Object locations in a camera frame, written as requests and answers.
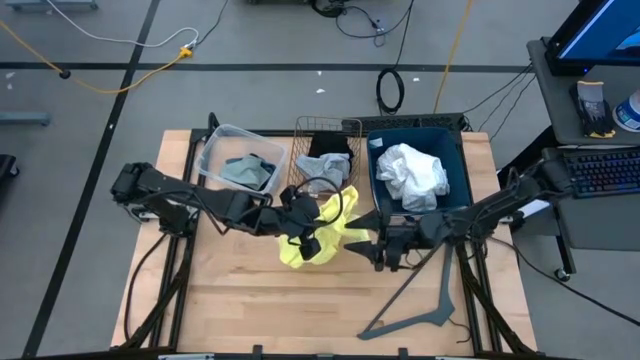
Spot white floor cable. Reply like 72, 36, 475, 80
43, 0, 200, 50

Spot black perforated bar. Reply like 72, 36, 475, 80
340, 112, 467, 133

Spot yellow cloth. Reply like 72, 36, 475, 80
277, 185, 372, 270

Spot grey work gloves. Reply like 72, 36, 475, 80
568, 80, 617, 140

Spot black keyboard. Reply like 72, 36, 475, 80
562, 146, 640, 200

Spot navy white fabric bin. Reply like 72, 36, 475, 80
365, 126, 474, 218

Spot black desk cables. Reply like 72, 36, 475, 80
462, 63, 535, 142

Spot black chair base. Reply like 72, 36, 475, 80
0, 153, 21, 182

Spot computer monitor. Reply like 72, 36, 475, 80
543, 0, 640, 77

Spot light grey towel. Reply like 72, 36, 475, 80
294, 151, 353, 195

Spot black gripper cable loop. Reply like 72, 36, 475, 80
293, 176, 346, 227

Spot white cloth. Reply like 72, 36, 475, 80
374, 142, 451, 213

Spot gold wire basket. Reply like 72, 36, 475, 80
286, 115, 364, 200

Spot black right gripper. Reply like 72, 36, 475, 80
342, 208, 427, 274

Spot grey desk foot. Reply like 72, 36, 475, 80
0, 110, 53, 128
4, 0, 100, 12

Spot black coiled cable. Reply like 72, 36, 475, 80
374, 67, 407, 116

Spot grey cart top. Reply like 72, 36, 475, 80
552, 192, 640, 252

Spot yellow floor cable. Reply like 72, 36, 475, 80
0, 18, 194, 96

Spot clear plastic bin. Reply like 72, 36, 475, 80
195, 123, 290, 197

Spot blue cloth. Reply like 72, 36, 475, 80
248, 153, 279, 182

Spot white wipes canister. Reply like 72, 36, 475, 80
611, 88, 640, 134

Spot grey desk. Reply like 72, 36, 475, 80
526, 37, 640, 147

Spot sage ribbed cloth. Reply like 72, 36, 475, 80
218, 154, 274, 192

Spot black floor cable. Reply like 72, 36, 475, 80
310, 0, 417, 50
487, 234, 640, 327

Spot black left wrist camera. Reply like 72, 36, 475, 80
298, 236, 323, 262

